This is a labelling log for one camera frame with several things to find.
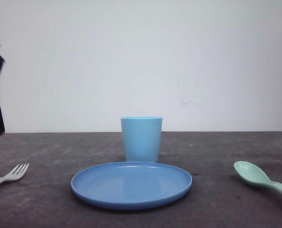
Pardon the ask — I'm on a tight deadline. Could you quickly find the white plastic fork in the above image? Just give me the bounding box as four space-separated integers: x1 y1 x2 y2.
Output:
0 163 29 184

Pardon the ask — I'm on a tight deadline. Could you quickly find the light blue plastic cup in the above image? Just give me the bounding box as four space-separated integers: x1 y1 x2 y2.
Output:
121 116 162 162

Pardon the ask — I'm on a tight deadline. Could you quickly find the mint green plastic spoon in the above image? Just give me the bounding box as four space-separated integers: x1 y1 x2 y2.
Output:
233 161 282 195

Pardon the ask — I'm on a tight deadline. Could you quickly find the blue plastic plate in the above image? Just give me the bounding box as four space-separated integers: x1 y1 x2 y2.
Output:
71 162 193 210

